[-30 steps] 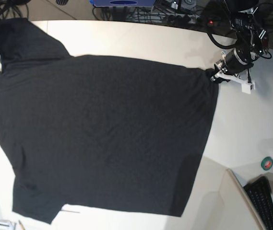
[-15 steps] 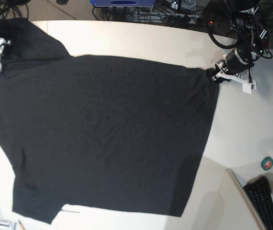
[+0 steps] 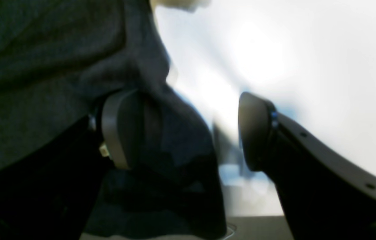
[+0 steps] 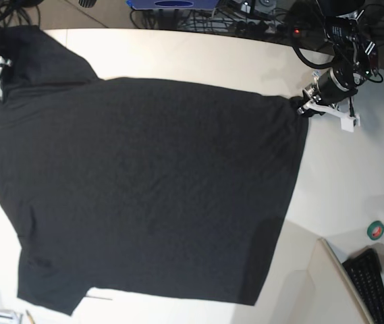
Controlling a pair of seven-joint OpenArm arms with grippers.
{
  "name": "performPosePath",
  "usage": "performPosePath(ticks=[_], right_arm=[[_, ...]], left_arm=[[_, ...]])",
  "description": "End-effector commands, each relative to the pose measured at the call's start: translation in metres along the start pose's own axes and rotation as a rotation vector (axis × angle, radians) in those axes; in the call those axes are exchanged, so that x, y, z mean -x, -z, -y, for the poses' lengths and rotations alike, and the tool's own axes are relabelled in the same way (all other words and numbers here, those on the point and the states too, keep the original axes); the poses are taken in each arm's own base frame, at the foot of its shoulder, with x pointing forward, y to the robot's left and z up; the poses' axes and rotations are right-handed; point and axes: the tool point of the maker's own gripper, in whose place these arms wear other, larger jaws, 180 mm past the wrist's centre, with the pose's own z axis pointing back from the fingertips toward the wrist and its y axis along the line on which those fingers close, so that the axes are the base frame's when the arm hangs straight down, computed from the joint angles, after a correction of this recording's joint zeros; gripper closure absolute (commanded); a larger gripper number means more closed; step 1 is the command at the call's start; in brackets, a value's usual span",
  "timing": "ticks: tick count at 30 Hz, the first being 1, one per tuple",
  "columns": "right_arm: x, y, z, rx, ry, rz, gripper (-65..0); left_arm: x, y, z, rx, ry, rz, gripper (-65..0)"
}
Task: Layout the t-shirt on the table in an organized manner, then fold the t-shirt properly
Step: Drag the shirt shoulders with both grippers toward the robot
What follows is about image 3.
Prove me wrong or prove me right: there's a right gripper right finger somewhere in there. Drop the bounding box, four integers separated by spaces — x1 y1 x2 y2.
238 92 376 240

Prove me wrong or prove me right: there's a black t-shirt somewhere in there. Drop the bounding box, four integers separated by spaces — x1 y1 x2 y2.
0 0 227 240

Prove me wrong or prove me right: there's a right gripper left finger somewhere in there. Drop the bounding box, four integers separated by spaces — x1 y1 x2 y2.
0 89 144 240

